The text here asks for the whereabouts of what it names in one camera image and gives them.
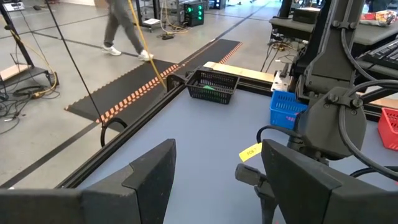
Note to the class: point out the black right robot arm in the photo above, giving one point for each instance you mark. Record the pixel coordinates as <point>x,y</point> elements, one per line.
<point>329,124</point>

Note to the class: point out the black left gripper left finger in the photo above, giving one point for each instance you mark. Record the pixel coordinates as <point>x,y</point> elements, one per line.
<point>140,193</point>

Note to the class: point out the black orange-striped floor mat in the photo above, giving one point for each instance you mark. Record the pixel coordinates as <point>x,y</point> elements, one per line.
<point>124,84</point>
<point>214,53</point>

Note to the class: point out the black computer green lights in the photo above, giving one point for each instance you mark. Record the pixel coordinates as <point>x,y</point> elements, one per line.
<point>194,15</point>

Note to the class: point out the black plastic basket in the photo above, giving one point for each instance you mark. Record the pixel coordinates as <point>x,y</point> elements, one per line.
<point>214,96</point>

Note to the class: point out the wooden table side board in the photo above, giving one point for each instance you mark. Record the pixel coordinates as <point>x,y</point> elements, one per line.
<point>242,72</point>

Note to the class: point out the black equipment stand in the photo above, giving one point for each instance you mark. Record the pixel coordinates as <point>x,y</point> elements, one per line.
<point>37,74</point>

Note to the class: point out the black computer blue lights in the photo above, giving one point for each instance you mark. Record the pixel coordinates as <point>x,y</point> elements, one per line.
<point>219,3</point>

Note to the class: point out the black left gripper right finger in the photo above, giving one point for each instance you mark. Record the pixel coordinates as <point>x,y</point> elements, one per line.
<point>311,199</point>

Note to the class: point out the black power strip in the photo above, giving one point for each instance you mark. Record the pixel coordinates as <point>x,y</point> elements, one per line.
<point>168,36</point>

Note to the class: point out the green rectangular block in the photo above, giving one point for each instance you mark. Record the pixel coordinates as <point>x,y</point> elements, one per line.
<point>209,88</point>

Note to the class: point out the person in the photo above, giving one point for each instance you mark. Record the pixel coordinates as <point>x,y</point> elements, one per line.
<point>119,18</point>

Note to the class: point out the colourful snack bag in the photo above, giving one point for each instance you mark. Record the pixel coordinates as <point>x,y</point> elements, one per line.
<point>379,18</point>

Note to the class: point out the black aluminium table frame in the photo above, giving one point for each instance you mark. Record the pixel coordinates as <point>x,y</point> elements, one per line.
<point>255,87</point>

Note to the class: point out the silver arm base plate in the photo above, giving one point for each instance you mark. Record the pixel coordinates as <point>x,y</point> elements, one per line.
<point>280,84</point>

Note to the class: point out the black keyboard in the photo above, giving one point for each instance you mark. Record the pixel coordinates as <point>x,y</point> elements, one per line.
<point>385,54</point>

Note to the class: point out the blue plastic basket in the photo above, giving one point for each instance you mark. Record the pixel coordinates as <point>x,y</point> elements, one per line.
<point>283,105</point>

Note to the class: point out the red plastic basket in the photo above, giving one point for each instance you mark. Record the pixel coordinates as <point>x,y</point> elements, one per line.
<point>388,130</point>

